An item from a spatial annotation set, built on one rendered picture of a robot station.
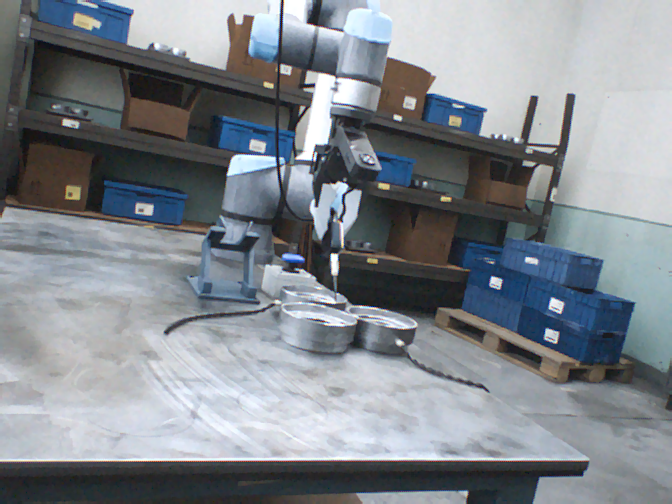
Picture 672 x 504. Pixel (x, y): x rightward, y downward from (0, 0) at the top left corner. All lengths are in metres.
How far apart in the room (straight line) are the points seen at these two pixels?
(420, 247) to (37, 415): 4.68
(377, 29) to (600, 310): 3.62
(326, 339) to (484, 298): 4.32
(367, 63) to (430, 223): 4.12
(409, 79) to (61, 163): 2.44
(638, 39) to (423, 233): 2.32
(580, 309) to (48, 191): 3.40
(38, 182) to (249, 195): 3.02
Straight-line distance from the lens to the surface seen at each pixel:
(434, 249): 5.22
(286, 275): 1.11
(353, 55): 1.07
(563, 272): 4.67
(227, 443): 0.57
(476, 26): 5.94
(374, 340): 0.91
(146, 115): 4.35
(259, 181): 1.42
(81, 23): 4.39
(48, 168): 4.34
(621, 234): 5.59
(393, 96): 4.90
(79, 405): 0.60
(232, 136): 4.50
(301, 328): 0.85
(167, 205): 4.44
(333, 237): 1.04
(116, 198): 4.42
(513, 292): 4.95
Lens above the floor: 1.04
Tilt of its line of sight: 7 degrees down
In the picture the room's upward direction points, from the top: 12 degrees clockwise
